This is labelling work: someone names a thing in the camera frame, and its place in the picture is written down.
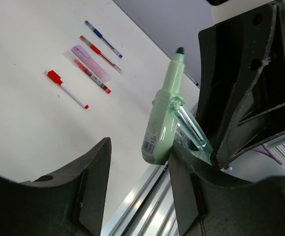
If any green highlighter pen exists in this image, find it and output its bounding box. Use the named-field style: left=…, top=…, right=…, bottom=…
left=141, top=47, right=213, bottom=165

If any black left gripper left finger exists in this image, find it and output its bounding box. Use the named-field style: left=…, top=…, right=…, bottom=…
left=0, top=137, right=112, bottom=236

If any clear small pen cap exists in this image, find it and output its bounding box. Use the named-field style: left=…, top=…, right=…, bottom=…
left=63, top=50, right=75, bottom=63

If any red marker cap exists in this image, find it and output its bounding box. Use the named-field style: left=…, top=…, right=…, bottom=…
left=45, top=70, right=63, bottom=86

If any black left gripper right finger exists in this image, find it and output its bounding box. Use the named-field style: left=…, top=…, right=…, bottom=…
left=169, top=143, right=285, bottom=236

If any red ink clear pen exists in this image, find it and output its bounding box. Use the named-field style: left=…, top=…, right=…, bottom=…
left=73, top=59, right=112, bottom=94

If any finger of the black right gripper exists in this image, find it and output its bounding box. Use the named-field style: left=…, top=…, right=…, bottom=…
left=197, top=0, right=285, bottom=169

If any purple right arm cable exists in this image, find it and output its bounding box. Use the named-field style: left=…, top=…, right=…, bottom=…
left=252, top=144, right=283, bottom=166

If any aluminium frame rail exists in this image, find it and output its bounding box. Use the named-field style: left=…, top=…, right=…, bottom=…
left=101, top=164, right=179, bottom=236

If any thin white red marker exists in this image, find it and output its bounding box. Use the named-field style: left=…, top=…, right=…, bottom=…
left=44, top=69, right=90, bottom=110

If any red grip gel pen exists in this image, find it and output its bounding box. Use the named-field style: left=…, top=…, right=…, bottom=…
left=80, top=35, right=123, bottom=75

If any blue grip gel pen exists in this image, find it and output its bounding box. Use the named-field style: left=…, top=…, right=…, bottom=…
left=85, top=21, right=123, bottom=58

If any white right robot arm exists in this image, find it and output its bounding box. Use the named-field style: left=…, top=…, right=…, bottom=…
left=196, top=0, right=285, bottom=169

